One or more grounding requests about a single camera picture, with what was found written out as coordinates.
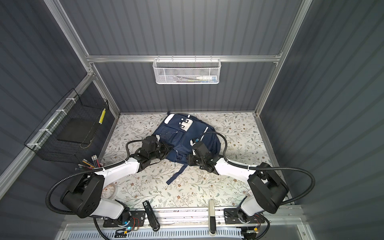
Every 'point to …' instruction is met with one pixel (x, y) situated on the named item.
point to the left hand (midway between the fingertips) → (176, 145)
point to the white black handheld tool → (212, 218)
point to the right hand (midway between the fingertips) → (189, 157)
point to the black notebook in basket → (79, 130)
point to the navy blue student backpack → (177, 131)
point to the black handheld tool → (151, 218)
